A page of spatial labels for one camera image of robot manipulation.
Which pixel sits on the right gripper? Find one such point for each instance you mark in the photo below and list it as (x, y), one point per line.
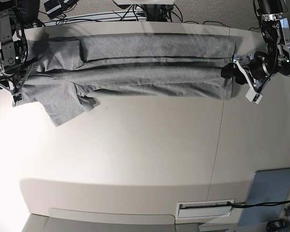
(14, 84)

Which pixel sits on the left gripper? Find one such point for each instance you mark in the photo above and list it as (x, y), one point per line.
(254, 70)

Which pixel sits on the grey T-shirt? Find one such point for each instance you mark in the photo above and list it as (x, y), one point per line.
(70, 73)

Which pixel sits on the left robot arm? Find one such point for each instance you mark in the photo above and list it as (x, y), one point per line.
(275, 32)

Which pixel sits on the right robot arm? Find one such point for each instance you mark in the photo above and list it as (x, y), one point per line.
(15, 66)

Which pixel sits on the central robot base stand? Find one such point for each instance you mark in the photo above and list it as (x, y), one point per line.
(150, 10)

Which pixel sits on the black power adapter box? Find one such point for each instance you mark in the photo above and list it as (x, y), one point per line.
(52, 8)

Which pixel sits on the blue-grey flat board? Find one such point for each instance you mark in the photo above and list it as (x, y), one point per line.
(267, 186)

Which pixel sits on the black device bottom right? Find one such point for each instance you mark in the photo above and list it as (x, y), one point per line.
(278, 225)

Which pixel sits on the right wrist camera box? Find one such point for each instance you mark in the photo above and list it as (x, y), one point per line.
(18, 98)

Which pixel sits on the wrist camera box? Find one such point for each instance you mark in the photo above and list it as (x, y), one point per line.
(253, 96)
(18, 98)

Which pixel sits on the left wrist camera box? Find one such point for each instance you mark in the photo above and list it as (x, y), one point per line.
(253, 96)

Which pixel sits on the white cable grommet tray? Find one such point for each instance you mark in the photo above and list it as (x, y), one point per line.
(202, 210)

